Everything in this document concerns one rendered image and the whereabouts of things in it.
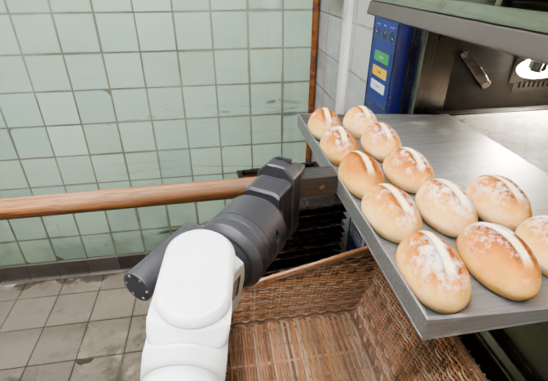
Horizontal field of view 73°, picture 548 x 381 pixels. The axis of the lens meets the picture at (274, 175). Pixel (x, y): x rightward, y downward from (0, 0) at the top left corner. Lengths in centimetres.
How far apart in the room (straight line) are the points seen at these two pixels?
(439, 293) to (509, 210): 19
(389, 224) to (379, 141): 23
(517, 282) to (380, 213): 15
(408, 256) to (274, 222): 15
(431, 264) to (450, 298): 3
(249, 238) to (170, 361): 15
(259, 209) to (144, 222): 169
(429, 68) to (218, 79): 104
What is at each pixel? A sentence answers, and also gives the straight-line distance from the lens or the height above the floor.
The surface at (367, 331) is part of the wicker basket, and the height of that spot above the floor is 60.
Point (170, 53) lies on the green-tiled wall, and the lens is 172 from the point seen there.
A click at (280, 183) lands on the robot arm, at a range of 48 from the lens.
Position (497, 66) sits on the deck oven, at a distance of 104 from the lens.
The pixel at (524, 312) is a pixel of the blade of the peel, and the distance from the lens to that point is 44.
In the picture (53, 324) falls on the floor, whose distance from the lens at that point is 217.
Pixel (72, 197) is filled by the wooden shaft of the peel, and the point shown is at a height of 120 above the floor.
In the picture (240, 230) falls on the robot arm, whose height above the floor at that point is 124.
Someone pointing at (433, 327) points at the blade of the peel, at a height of 119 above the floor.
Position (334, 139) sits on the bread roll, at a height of 122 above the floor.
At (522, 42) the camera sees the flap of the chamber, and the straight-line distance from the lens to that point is 48.
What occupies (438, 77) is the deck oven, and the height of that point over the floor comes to 126.
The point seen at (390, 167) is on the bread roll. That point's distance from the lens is 60.
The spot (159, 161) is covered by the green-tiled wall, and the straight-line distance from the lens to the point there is 190.
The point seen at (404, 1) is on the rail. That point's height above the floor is 143.
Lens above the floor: 148
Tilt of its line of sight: 29 degrees down
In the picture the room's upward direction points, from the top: straight up
